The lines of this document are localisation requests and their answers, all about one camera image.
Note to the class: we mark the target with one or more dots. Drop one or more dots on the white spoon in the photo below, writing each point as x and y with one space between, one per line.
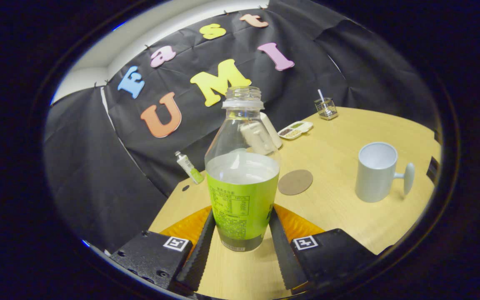
321 96

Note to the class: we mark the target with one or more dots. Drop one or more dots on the clear juice bottle green label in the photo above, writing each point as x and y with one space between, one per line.
242 196

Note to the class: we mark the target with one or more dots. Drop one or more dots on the pale grey cup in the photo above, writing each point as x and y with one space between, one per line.
375 183

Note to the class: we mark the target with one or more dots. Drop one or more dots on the round brown coaster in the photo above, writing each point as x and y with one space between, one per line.
295 182

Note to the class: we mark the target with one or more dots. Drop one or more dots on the white toaster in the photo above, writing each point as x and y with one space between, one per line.
274 133

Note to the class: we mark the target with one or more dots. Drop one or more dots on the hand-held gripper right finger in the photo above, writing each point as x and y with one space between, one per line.
281 254

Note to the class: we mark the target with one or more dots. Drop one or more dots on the black table edge clamp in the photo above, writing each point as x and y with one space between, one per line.
432 170

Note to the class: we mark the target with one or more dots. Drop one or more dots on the wooden table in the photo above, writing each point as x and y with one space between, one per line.
340 225

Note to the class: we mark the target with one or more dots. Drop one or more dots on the white divided snack tray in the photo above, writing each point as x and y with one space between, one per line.
295 130

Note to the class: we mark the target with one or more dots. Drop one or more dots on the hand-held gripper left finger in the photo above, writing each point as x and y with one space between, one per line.
200 254

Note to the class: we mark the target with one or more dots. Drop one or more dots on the small white green bottle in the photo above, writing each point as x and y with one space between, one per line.
190 167

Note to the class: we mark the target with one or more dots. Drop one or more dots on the black backdrop cloth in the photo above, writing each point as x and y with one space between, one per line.
98 187

